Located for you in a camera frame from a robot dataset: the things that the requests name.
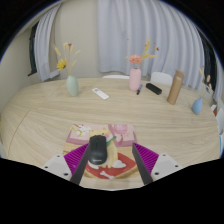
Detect black computer mouse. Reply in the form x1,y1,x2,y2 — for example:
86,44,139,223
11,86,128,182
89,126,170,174
88,134,108,166

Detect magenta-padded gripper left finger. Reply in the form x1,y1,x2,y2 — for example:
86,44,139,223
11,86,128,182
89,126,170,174
42,142,92,186

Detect cat print mouse pad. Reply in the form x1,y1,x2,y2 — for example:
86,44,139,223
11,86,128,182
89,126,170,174
63,123,139,180

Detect wide white curtain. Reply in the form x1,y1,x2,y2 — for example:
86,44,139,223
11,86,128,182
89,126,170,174
96,0,205,90

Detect narrow white curtain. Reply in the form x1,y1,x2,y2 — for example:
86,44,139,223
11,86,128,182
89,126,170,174
214,58,224,101
33,3,63,83

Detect blue marker pen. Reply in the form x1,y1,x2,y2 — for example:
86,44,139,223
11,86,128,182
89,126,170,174
135,83,144,96

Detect pink vase with orange flowers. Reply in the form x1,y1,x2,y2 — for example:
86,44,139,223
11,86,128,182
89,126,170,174
125,39,160,92

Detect small white remote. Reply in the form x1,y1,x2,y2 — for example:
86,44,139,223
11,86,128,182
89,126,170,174
91,87,110,101

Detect green vase with yellow flowers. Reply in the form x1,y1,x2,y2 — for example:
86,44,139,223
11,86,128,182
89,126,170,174
54,42,82,98

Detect white and blue chairs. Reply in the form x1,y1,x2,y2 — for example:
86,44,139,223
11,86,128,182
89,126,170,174
211,103,224,158

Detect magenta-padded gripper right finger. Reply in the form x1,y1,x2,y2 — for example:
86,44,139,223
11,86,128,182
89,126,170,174
131,142,184,186

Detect black case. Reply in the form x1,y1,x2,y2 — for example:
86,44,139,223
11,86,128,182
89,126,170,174
145,82,163,96

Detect copper drink bottle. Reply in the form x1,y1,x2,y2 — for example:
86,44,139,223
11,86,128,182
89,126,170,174
166,69,186,106

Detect white chair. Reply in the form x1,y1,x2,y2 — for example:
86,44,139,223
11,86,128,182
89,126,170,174
150,71,174,87
101,74,130,80

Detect dark window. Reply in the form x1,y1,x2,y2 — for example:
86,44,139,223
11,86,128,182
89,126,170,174
198,29,218,91
27,21,40,77

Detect blue vase with dried flowers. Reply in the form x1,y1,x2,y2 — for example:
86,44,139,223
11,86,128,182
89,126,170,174
191,66,213,116

